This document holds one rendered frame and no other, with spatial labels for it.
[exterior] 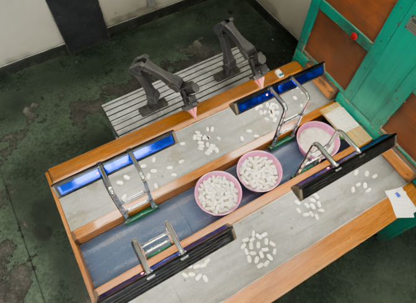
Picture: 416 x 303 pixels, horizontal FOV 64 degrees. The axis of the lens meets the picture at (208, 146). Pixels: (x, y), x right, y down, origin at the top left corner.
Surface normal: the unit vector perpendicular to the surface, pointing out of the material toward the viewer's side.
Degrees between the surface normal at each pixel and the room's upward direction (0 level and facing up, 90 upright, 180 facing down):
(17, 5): 90
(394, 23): 90
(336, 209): 0
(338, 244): 0
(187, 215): 0
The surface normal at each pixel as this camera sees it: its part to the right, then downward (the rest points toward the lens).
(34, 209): 0.02, -0.50
